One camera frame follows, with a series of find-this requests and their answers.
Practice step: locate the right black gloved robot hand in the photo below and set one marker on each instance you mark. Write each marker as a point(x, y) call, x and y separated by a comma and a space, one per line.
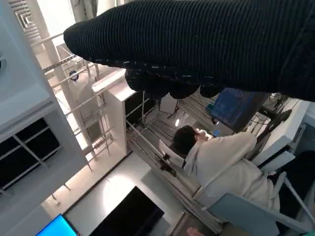
point(197, 41)

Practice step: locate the blue screen computer monitor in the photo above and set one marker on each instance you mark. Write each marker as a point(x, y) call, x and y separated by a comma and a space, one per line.
point(233, 108)

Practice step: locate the white tall cabinet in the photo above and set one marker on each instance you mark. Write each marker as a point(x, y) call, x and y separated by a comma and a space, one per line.
point(115, 118)

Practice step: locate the small white mesh cabinet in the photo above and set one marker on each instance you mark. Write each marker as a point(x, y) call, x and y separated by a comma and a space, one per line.
point(307, 132)

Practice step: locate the large white mesh cabinet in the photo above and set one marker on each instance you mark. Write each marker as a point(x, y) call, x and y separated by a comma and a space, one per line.
point(24, 86)

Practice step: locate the grey office chair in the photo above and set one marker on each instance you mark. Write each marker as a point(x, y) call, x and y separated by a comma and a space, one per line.
point(241, 216)

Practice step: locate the black screen monitor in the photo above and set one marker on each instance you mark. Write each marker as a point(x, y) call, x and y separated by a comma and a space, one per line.
point(128, 216)

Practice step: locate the green cutting mat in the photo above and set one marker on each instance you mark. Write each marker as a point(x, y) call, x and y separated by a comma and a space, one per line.
point(312, 233)

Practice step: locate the bright blue screen monitor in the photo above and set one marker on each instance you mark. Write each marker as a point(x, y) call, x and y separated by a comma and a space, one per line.
point(56, 227)

